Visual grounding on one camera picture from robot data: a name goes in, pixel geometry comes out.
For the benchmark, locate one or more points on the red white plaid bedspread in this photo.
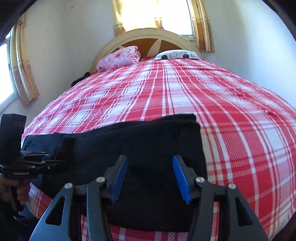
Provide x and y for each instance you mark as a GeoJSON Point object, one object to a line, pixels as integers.
{"type": "Point", "coordinates": [248, 132]}

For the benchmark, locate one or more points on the cream wooden headboard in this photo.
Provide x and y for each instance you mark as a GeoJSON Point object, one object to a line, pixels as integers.
{"type": "Point", "coordinates": [150, 42]}

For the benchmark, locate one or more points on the black object beside bed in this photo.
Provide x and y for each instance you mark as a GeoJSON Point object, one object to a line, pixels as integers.
{"type": "Point", "coordinates": [86, 75]}

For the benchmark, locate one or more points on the white patterned pillow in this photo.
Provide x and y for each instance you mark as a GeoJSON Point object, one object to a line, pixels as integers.
{"type": "Point", "coordinates": [177, 54]}

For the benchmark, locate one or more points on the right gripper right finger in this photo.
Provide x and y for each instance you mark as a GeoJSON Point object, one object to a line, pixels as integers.
{"type": "Point", "coordinates": [220, 209]}

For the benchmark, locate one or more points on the person's left hand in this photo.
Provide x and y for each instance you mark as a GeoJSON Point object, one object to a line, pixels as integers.
{"type": "Point", "coordinates": [22, 189]}

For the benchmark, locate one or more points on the pink floral pillow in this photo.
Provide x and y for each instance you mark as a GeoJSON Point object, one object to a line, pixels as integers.
{"type": "Point", "coordinates": [120, 58]}

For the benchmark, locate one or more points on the black camera box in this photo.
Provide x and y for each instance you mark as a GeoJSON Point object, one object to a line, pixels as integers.
{"type": "Point", "coordinates": [12, 128]}

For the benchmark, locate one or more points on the side window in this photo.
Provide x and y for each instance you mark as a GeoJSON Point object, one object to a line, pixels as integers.
{"type": "Point", "coordinates": [8, 90]}

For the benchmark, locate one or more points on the window behind bed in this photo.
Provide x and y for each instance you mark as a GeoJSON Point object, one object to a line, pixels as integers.
{"type": "Point", "coordinates": [173, 16]}

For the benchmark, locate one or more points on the black pants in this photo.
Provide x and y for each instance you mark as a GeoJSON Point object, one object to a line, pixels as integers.
{"type": "Point", "coordinates": [150, 199]}

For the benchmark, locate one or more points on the side yellow curtain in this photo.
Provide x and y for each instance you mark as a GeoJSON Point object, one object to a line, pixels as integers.
{"type": "Point", "coordinates": [20, 63]}

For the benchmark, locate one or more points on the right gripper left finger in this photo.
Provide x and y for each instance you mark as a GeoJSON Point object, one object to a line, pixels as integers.
{"type": "Point", "coordinates": [62, 218]}

